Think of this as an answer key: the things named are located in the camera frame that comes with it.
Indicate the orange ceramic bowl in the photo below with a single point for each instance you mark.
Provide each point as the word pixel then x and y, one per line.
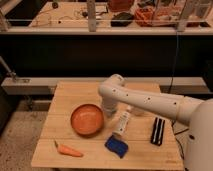
pixel 87 119

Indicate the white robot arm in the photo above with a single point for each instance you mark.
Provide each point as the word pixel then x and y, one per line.
pixel 195 113

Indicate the white tube bottle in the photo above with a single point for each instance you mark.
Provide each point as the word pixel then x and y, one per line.
pixel 122 122

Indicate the blue sponge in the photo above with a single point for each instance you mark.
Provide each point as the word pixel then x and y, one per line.
pixel 117 146

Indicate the black object on bench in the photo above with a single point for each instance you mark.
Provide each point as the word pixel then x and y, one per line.
pixel 122 19

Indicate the black and white striped block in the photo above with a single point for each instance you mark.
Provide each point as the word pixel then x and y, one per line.
pixel 157 131

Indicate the orange toy carrot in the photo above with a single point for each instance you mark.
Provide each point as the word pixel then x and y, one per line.
pixel 65 150

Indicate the orange crate on bench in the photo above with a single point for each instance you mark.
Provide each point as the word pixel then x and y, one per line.
pixel 162 17

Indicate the orange bucket on bench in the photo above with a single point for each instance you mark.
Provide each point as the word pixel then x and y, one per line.
pixel 120 5

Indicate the white post on bench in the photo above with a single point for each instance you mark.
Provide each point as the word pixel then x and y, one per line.
pixel 91 15

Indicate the metal clamp bracket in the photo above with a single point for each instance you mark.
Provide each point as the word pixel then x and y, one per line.
pixel 12 74

